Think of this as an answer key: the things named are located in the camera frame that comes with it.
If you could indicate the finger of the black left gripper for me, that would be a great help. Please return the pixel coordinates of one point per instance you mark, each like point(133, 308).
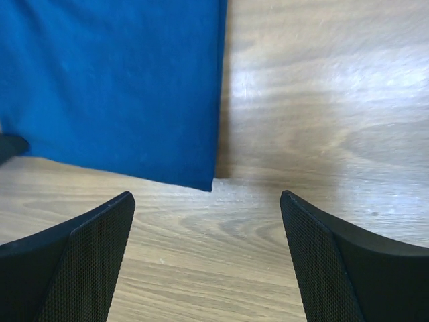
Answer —
point(11, 146)

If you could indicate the blue t-shirt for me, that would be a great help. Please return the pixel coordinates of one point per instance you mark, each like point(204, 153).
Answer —
point(132, 87)

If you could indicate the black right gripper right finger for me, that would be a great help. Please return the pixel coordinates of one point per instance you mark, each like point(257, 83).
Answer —
point(346, 273)

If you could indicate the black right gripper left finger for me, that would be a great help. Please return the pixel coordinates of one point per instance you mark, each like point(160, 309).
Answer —
point(67, 272)

